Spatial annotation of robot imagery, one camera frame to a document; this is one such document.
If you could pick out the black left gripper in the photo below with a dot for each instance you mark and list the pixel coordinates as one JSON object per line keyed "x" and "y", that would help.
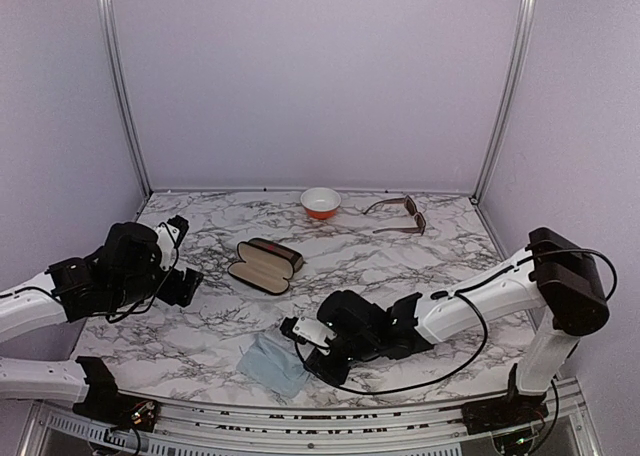
{"x": 172, "y": 296}

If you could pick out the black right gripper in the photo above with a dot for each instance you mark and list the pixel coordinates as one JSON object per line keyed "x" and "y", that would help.
{"x": 336, "y": 375}

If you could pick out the light blue cleaning cloth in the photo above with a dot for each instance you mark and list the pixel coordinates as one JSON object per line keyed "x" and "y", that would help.
{"x": 273, "y": 366}

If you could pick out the black woven glasses case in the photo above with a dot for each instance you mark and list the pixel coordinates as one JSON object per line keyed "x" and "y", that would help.
{"x": 261, "y": 269}

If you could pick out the brown striped glasses case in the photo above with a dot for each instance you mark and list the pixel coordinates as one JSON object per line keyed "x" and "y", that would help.
{"x": 293, "y": 257}

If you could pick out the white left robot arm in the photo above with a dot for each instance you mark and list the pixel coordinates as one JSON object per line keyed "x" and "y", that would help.
{"x": 135, "y": 267}

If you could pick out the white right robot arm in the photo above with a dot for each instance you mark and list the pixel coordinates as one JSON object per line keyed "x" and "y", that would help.
{"x": 550, "y": 273}

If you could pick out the brown translucent sunglasses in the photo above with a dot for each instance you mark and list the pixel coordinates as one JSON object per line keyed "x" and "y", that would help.
{"x": 411, "y": 210}

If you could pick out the white bowl orange outside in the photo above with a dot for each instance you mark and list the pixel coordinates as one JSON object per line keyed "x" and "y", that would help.
{"x": 320, "y": 203}

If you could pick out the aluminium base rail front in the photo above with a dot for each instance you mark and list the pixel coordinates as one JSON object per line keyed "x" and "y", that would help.
{"x": 190, "y": 428}

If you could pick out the aluminium frame post left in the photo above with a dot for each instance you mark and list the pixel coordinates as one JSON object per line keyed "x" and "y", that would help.
{"x": 110, "y": 36}

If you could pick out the aluminium frame post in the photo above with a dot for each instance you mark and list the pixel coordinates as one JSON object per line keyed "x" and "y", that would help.
{"x": 515, "y": 67}
{"x": 110, "y": 36}

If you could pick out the aluminium frame post right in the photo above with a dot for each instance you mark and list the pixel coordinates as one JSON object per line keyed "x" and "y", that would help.
{"x": 515, "y": 67}

